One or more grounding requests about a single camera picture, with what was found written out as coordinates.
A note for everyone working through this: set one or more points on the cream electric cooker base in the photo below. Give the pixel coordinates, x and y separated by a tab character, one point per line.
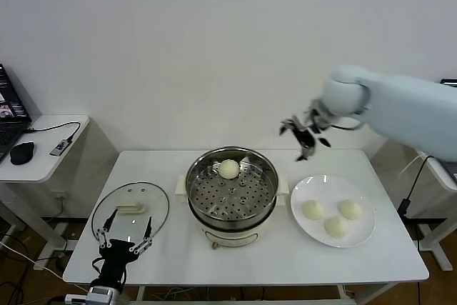
232	237

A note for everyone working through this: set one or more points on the black laptop with dark screen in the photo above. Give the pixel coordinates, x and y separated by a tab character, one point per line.
10	105

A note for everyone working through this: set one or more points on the light blue left robot arm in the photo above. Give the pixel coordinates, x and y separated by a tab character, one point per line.
105	283

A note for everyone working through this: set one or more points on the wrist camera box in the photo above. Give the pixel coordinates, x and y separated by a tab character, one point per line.
103	297
316	112

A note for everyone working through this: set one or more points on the white side table with mouse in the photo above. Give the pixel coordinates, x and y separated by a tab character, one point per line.
43	169

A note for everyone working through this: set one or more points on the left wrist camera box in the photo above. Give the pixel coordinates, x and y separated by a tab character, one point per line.
103	297

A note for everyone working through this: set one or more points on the white floor power strip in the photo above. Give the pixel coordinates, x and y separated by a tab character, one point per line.
41	265

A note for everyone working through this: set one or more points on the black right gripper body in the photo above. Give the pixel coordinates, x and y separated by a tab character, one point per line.
316	128

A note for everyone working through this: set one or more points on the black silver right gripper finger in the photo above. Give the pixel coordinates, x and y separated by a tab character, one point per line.
307	146
291	124

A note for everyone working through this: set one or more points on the black computer mouse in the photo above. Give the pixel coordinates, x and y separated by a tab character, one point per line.
22	153

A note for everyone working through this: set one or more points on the small grey usb hub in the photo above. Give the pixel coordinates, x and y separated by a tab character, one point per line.
59	147

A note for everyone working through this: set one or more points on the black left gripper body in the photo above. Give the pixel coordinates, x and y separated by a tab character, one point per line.
118	251

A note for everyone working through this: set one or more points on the round white plate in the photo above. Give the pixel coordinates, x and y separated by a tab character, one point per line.
305	192

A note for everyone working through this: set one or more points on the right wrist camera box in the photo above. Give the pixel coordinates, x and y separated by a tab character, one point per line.
316	112

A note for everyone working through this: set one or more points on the light blue right robot arm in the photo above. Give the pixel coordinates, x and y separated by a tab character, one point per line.
410	112

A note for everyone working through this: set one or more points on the perforated stainless steel steamer pot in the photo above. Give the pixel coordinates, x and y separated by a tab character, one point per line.
257	173

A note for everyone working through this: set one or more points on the white wall socket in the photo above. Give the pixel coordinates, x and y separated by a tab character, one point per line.
61	197

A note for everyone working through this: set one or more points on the white steamed baozi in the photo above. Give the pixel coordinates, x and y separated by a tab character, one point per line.
228	169
351	210
313	209
335	227

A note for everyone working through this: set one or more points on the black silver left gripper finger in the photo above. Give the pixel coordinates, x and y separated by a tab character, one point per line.
148	228
110	218

